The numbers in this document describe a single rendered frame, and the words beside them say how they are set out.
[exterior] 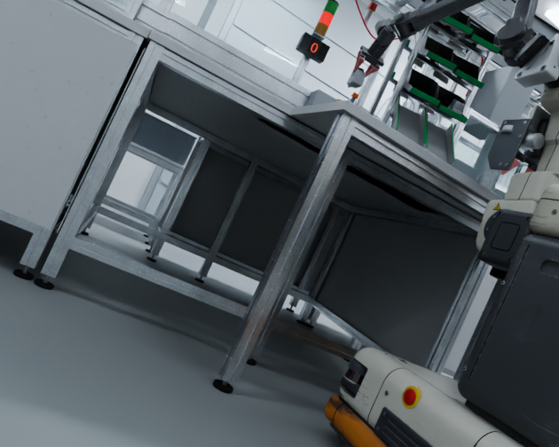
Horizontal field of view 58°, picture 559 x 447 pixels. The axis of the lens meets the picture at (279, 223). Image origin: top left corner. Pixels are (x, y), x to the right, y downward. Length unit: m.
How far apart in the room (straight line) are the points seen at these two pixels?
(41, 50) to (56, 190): 0.41
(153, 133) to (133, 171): 1.69
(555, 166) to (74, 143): 1.38
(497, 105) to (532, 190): 1.83
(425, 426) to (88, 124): 1.25
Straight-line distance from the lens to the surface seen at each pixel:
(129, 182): 5.42
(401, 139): 1.52
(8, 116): 1.72
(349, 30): 6.26
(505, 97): 3.34
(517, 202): 1.52
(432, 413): 1.21
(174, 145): 3.78
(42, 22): 1.75
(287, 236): 1.39
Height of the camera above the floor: 0.44
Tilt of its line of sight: 1 degrees up
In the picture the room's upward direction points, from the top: 25 degrees clockwise
